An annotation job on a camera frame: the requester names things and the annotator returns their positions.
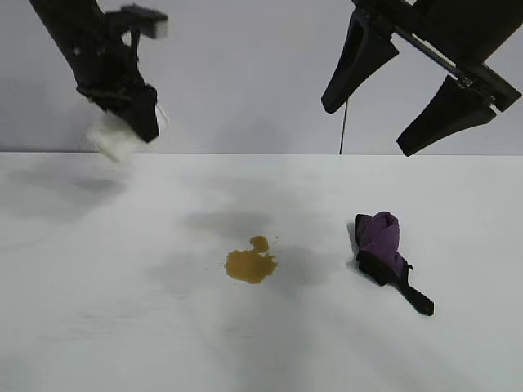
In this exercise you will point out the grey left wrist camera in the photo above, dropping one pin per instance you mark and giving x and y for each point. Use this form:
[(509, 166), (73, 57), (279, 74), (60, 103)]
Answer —
[(149, 20)]

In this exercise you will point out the purple cloth with black trim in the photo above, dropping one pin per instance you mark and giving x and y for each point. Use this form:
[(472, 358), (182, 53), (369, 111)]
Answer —
[(384, 241)]

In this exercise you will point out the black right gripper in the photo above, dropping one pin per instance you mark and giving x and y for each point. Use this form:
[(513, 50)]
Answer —
[(457, 24)]

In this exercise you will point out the brown liquid spill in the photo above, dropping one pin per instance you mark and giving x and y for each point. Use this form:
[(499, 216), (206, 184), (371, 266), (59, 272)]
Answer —
[(249, 267)]

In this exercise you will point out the white paper cup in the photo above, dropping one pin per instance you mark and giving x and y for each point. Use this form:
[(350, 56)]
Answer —
[(114, 141)]

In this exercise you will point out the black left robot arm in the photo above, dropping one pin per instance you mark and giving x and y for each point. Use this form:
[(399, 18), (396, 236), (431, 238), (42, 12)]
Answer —
[(61, 20)]

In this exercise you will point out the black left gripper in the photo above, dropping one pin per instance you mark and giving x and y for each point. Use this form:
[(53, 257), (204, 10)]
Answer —
[(106, 69)]

